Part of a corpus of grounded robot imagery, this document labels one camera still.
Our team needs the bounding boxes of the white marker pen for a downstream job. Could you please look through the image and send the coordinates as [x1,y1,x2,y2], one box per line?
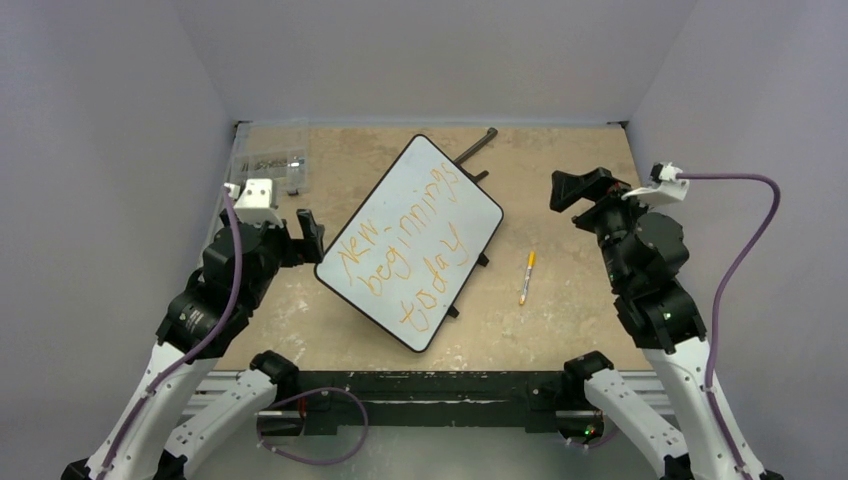
[519,265,533,306]

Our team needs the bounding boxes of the white whiteboard black frame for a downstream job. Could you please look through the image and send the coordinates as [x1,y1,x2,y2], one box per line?
[314,134,504,353]

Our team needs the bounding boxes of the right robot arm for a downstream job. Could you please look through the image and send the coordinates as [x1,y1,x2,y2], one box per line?
[549,163,774,479]

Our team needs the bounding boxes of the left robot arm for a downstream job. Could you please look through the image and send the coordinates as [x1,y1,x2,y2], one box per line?
[61,209,325,479]

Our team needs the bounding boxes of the clear plastic screw box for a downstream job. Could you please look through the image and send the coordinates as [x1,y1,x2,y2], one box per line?
[228,118,312,196]

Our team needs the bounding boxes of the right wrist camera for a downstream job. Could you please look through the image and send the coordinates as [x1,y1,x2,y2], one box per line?
[622,162,690,207]

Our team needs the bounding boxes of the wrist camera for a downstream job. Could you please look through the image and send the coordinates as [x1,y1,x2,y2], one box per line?
[622,162,690,207]
[224,178,285,228]

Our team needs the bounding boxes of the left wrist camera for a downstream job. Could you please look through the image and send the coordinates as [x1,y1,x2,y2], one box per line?
[224,178,285,228]

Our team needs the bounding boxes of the black metal crank handle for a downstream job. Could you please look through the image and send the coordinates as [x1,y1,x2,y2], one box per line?
[453,127,498,184]

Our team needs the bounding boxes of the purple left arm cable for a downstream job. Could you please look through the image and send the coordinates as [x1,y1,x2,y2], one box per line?
[95,187,244,480]

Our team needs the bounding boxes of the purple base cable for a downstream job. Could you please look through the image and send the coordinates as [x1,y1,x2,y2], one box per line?
[256,387,369,466]

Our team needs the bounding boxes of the aluminium frame rail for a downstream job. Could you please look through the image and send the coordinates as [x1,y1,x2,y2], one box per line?
[182,369,677,425]

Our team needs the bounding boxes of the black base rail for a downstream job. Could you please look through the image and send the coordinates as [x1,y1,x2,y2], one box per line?
[257,371,611,441]

